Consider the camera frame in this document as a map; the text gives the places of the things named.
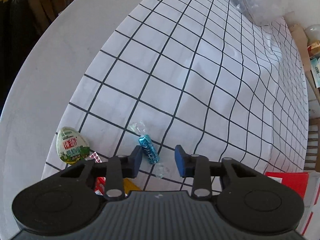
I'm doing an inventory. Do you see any glass jar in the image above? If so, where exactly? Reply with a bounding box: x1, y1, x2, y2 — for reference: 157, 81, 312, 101
304, 24, 320, 57

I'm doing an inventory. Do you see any clear plastic bag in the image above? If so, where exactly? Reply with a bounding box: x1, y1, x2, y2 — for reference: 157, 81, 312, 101
223, 0, 284, 26

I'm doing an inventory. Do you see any teal white tissue box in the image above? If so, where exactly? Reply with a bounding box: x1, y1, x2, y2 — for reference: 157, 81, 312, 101
310, 57, 320, 88

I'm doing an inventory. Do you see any wooden cabinet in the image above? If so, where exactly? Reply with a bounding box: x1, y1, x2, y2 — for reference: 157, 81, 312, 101
285, 24, 320, 105

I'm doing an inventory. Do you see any blue candy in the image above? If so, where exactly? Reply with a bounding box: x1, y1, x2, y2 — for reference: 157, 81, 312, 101
127, 120, 170, 179

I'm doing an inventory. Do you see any yellow orange snack packet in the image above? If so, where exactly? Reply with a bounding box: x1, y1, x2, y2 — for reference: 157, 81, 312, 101
124, 179, 142, 193

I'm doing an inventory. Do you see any red cardboard box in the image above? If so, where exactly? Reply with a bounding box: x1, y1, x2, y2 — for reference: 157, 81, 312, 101
265, 171, 320, 235

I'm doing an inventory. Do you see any white black checked tablecloth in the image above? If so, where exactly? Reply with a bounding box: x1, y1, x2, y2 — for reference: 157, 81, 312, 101
41, 0, 309, 193

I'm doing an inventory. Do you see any wooden slatted chair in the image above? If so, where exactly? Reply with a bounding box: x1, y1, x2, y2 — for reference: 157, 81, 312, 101
304, 119, 320, 173

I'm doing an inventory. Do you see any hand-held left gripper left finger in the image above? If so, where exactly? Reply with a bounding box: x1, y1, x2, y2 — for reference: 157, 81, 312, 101
60, 145, 143, 202

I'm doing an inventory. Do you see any red white checked snack packet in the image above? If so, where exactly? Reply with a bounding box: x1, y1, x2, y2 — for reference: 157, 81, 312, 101
85, 151, 108, 196

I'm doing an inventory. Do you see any green egg-shaped snack packet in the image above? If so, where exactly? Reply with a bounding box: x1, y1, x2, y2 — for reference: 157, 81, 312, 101
56, 127, 91, 165

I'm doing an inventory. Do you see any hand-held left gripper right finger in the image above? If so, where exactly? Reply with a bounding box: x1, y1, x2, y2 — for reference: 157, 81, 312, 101
174, 144, 265, 198

